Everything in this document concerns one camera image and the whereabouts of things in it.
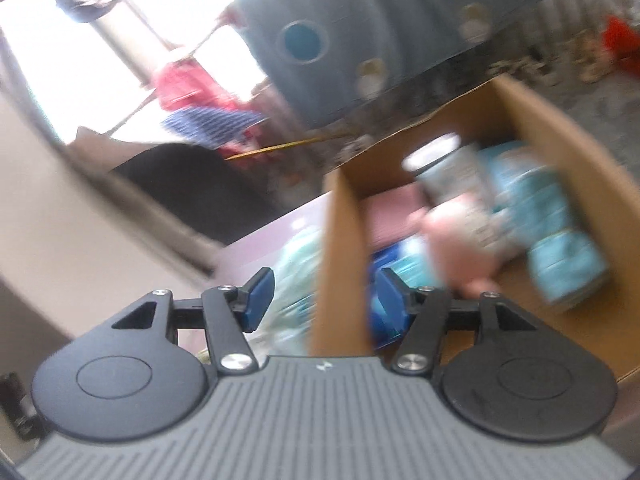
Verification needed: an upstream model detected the pink round plush toy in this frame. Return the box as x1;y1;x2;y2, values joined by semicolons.
408;193;501;299

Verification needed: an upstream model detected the blue teal plastic package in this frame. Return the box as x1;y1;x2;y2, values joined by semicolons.
369;235;442;349

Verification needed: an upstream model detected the white plastic diaper pack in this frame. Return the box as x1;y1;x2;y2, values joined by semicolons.
247;226;322;365

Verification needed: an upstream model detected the cardboard box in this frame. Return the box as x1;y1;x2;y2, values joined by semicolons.
308;76;639;380

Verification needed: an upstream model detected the grey white sock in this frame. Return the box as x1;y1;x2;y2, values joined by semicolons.
401;132;522;261

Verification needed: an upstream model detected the blue hanging blanket with circles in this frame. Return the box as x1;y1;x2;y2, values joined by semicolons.
229;0;541;128

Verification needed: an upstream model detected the red plastic bag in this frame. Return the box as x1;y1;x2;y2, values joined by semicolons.
602;15;640;76

